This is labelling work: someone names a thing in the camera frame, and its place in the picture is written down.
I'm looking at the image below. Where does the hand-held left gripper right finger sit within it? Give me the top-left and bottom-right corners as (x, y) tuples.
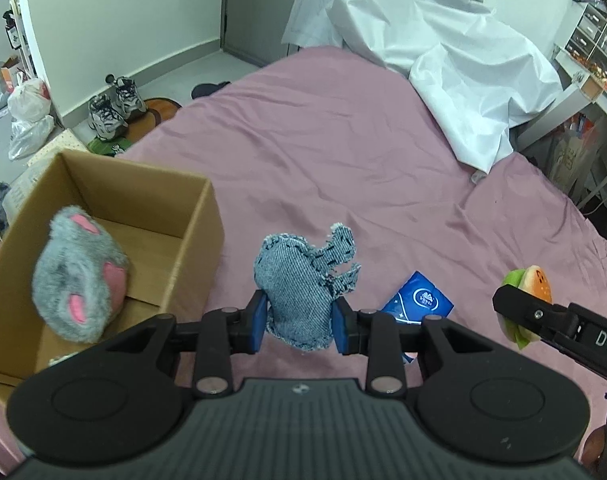
(331, 296), (484, 395)

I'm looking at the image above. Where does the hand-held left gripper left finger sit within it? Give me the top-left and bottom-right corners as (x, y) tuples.
(99, 289), (269, 397)

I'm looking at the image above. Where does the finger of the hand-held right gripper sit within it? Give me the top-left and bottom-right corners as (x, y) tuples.
(492, 285), (584, 347)

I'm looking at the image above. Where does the burger plush toy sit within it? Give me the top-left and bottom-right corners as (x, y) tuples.
(501, 265), (554, 351)

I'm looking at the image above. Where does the denim heart pillow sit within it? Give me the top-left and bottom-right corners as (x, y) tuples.
(253, 222), (361, 352)

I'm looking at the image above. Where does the brown cardboard box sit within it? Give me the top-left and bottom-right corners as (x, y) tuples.
(0, 150), (226, 408)

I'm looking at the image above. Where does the grey plush toy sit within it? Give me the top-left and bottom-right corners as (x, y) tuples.
(32, 205), (130, 344)

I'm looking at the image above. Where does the blue tissue pack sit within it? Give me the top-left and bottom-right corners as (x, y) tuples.
(380, 271), (455, 367)

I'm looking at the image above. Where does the pink bed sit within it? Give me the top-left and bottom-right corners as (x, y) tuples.
(0, 45), (607, 476)

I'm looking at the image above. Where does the white desk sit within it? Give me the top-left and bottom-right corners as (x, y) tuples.
(513, 47), (607, 211)

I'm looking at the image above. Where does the cartoon floor mat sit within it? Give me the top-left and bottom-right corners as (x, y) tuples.
(86, 96), (182, 156)

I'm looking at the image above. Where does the black slipper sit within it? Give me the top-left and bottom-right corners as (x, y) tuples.
(191, 81), (231, 101)

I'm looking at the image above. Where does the beige dotted packet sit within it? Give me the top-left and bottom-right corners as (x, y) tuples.
(27, 129), (86, 168)

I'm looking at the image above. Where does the clear wrapped package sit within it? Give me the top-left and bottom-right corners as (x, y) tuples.
(3, 162), (49, 216)

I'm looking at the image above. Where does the desktop drawer organizer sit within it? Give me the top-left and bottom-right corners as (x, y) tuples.
(563, 2), (607, 68)

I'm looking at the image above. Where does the white plastic bag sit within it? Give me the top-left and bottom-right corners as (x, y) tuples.
(8, 115), (55, 161)
(7, 78), (51, 123)

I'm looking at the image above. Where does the white sheet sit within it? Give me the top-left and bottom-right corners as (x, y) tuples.
(282, 0), (564, 173)

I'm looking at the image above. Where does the grey wardrobe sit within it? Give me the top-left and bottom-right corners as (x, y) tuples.
(220, 0), (304, 68)

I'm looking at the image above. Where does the orange cardboard box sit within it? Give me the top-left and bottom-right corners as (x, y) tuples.
(0, 56), (21, 93)

